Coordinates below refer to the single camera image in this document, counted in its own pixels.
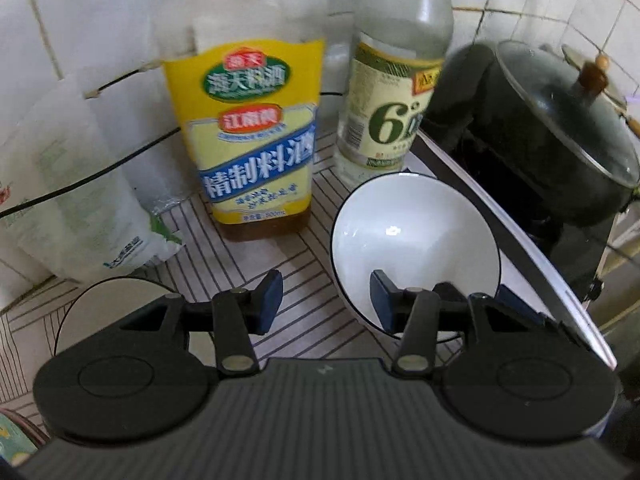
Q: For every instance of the black stove top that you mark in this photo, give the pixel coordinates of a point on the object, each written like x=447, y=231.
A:
x=550, y=245

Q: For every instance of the glass pot lid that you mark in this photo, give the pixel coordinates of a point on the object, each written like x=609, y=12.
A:
x=555, y=110

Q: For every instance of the black cooking pot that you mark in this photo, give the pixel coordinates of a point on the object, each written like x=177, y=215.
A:
x=500, y=130

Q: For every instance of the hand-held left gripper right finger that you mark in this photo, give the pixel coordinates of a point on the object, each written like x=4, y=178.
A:
x=384, y=302

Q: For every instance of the yellow label cooking wine bottle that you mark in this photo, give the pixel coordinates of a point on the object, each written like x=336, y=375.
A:
x=250, y=160

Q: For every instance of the clear vinegar bottle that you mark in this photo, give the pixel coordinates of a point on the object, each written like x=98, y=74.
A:
x=380, y=125

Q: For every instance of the white bowl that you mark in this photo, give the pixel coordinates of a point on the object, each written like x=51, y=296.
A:
x=415, y=240
x=115, y=295

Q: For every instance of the striped white tablecloth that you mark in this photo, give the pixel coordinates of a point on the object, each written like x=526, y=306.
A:
x=310, y=240

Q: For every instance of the blue fried egg plate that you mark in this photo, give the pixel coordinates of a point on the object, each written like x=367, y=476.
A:
x=10, y=435

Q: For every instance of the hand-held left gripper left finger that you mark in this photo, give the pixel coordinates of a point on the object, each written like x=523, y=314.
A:
x=270, y=305

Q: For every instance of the white plastic bag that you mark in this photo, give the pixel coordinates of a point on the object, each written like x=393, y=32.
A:
x=75, y=200

